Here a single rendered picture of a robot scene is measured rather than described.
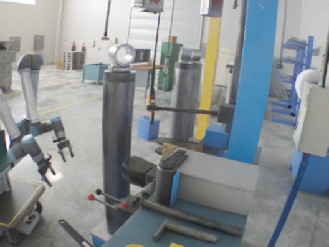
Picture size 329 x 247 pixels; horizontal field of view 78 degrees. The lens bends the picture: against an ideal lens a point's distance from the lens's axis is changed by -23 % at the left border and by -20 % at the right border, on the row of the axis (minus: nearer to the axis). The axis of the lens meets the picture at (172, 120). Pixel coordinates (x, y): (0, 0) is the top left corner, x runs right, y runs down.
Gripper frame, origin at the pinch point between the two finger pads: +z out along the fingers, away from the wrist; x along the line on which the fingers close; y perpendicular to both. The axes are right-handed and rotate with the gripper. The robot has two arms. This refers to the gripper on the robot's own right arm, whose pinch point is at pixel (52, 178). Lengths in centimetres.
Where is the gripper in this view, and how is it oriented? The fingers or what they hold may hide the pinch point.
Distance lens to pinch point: 175.6
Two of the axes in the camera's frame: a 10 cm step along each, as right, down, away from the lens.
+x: 1.6, 4.2, -8.9
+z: 2.8, 8.5, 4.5
